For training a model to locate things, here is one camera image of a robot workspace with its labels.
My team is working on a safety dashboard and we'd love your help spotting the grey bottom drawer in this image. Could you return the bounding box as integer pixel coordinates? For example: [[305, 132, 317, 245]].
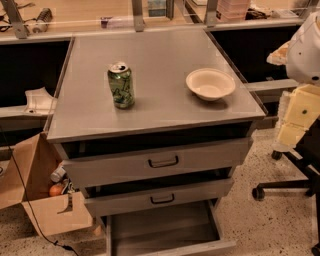
[[106, 200, 236, 256]]

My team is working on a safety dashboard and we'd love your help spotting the grey drawer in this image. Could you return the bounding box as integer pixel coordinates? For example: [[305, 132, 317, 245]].
[[106, 200, 236, 256], [84, 178, 234, 216], [62, 137, 252, 188]]

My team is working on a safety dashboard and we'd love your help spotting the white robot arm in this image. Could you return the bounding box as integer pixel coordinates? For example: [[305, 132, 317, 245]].
[[273, 12, 320, 152]]

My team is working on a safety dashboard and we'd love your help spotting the grey drawer cabinet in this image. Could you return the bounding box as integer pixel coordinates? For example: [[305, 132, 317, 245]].
[[46, 27, 267, 256]]

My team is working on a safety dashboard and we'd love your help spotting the grey top drawer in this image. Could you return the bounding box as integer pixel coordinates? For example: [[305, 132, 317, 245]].
[[62, 137, 252, 188]]

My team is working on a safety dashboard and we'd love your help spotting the grey middle drawer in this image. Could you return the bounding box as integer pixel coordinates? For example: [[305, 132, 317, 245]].
[[84, 178, 234, 216]]

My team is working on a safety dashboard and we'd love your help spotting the black office chair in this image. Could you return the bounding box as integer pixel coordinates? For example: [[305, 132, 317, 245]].
[[252, 119, 320, 256]]

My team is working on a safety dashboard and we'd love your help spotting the white bowl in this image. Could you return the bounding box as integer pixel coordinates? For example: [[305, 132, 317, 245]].
[[186, 68, 236, 101]]

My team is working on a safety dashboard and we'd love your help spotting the pink plastic container stack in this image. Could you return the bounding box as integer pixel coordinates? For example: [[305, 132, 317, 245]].
[[216, 0, 251, 22]]

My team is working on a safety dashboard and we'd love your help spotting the blue box on desk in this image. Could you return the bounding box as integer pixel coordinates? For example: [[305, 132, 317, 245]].
[[147, 0, 166, 17]]

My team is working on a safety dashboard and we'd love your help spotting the green soda can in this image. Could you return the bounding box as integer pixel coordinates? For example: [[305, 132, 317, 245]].
[[107, 61, 135, 109]]

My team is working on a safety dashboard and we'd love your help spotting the white bottle in box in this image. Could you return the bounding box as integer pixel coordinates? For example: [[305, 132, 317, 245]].
[[50, 166, 66, 183]]

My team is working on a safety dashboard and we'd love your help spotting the orange fruit in box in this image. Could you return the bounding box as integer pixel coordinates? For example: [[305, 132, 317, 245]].
[[49, 184, 63, 197]]

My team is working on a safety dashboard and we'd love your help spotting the black white handheld device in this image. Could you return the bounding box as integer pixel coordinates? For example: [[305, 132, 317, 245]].
[[32, 8, 53, 33]]

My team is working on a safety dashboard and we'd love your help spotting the brown cardboard box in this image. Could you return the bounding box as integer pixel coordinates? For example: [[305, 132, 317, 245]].
[[0, 133, 93, 236]]

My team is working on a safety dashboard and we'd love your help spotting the white bracket on shelf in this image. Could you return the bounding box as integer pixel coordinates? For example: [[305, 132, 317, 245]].
[[24, 87, 57, 115]]

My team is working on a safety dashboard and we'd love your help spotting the black cable on floor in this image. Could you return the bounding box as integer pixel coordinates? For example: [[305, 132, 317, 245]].
[[0, 126, 80, 256]]

